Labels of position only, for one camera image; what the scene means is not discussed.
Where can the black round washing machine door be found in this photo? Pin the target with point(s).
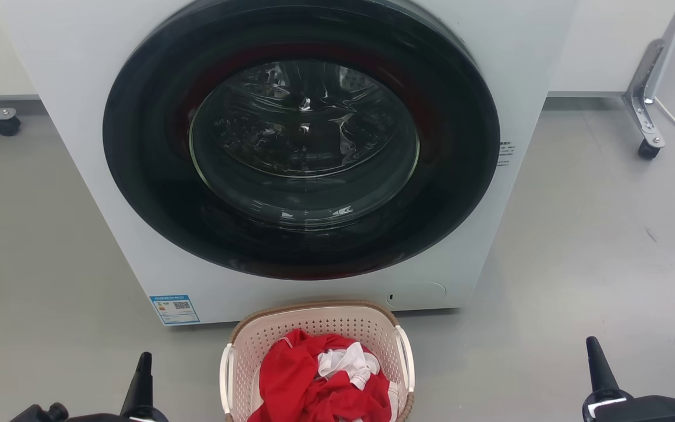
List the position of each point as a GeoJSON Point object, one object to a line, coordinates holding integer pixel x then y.
{"type": "Point", "coordinates": [302, 146]}

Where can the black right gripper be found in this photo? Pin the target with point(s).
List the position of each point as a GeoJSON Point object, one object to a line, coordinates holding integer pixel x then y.
{"type": "Point", "coordinates": [648, 410]}

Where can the white front-loading washing machine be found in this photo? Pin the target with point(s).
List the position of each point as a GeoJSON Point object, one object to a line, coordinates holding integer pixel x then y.
{"type": "Point", "coordinates": [74, 117]}

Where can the round white filter cover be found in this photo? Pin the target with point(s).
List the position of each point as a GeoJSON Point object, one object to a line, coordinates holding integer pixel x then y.
{"type": "Point", "coordinates": [422, 294]}

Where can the red garment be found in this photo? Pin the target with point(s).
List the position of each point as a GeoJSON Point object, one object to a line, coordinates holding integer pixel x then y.
{"type": "Point", "coordinates": [293, 378]}

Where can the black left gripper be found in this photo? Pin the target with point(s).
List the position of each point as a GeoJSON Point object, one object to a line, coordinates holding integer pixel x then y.
{"type": "Point", "coordinates": [97, 418]}

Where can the beige perforated plastic laundry basket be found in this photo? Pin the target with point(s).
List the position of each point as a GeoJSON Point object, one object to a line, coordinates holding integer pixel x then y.
{"type": "Point", "coordinates": [320, 319]}

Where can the blue energy label sticker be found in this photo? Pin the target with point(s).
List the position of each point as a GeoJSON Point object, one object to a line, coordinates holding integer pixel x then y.
{"type": "Point", "coordinates": [174, 310]}

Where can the white garment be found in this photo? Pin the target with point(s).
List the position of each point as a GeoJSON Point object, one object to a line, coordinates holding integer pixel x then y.
{"type": "Point", "coordinates": [348, 360]}

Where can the black caster wheel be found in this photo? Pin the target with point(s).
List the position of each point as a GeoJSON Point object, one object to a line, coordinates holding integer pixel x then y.
{"type": "Point", "coordinates": [649, 149]}
{"type": "Point", "coordinates": [6, 126]}

